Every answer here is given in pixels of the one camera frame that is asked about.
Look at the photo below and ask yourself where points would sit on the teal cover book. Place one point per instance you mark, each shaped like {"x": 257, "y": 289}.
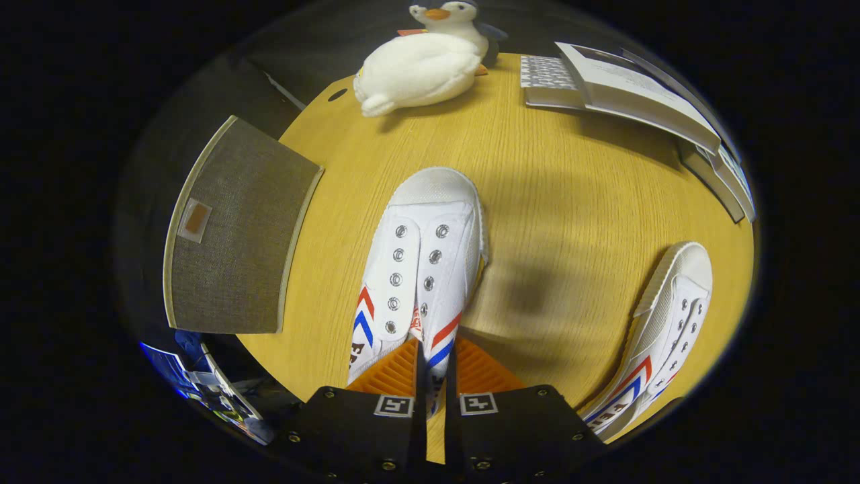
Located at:
{"x": 736, "y": 185}

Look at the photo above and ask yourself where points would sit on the blue cloth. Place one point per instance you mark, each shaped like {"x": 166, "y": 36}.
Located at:
{"x": 191, "y": 346}

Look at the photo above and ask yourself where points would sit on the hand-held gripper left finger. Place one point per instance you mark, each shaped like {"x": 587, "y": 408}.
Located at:
{"x": 419, "y": 430}

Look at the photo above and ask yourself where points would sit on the grey patterned book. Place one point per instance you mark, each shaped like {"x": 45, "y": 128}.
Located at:
{"x": 547, "y": 74}

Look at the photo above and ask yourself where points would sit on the white portrait cover book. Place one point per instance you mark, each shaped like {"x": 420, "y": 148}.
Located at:
{"x": 638, "y": 94}

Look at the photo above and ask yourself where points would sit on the white canvas shoe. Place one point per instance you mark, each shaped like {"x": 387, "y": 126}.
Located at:
{"x": 430, "y": 269}
{"x": 672, "y": 316}

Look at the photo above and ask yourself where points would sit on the grey fabric storage box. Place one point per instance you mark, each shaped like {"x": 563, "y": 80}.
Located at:
{"x": 235, "y": 235}

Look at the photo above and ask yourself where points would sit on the blue printed board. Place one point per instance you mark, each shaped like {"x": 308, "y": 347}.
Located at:
{"x": 215, "y": 396}

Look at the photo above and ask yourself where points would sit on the penguin plush toy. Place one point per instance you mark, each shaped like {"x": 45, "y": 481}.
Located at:
{"x": 457, "y": 20}

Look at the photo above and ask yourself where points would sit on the white round plush toy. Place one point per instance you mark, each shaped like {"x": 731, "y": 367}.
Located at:
{"x": 416, "y": 70}

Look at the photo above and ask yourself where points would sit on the blue cover book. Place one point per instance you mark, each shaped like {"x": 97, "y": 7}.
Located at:
{"x": 678, "y": 91}

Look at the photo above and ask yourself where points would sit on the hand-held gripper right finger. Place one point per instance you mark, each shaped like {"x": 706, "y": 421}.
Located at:
{"x": 451, "y": 437}

